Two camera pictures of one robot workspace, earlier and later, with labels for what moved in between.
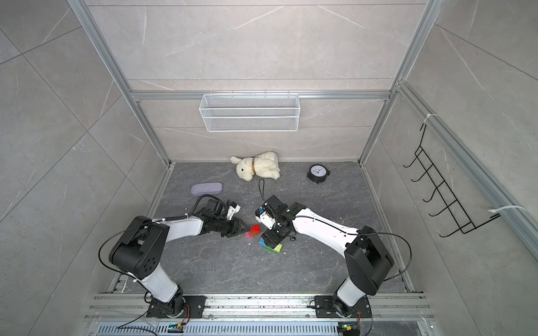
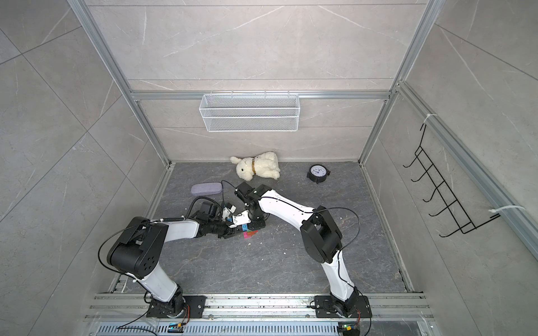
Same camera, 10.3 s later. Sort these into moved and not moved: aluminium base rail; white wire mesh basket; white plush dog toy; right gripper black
Moved: right gripper black
Not moved: white wire mesh basket; aluminium base rail; white plush dog toy
